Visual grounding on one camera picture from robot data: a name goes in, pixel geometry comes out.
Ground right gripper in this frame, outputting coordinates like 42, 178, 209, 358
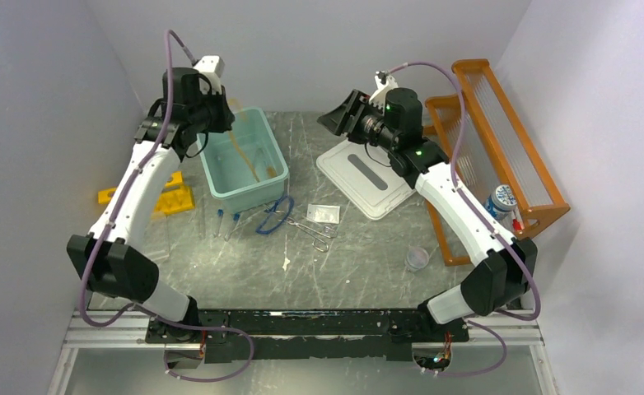
317, 89, 398, 151

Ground amber rubber tube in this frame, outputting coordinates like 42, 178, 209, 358
227, 99, 278, 184

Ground small white plastic bag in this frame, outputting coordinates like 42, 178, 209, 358
306, 204, 340, 225

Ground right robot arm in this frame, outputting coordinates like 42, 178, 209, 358
317, 88, 538, 341

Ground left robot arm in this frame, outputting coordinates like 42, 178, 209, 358
66, 66, 235, 342

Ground white bin lid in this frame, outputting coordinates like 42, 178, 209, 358
316, 141, 415, 221

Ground teal plastic bin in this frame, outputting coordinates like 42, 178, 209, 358
197, 107, 289, 214

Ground yellow test tube rack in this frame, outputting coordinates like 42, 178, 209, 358
97, 170, 197, 216

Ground blue capped test tube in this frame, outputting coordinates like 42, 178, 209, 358
223, 212, 240, 241
213, 209, 224, 238

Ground metal scissors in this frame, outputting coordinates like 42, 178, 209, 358
265, 207, 338, 253

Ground blue safety goggles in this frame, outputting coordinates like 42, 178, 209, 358
255, 195, 295, 235

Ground orange wooden rack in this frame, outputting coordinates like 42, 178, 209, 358
423, 59, 571, 239

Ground clear petri dish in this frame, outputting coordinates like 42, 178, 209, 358
404, 246, 430, 272

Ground white blue bottle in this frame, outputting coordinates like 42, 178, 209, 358
483, 184, 517, 221

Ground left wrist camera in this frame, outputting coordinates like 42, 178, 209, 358
193, 55, 225, 83

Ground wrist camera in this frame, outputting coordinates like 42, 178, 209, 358
369, 71, 399, 110
193, 55, 225, 83

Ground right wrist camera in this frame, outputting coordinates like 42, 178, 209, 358
369, 71, 399, 110

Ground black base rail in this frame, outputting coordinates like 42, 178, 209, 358
63, 308, 544, 364

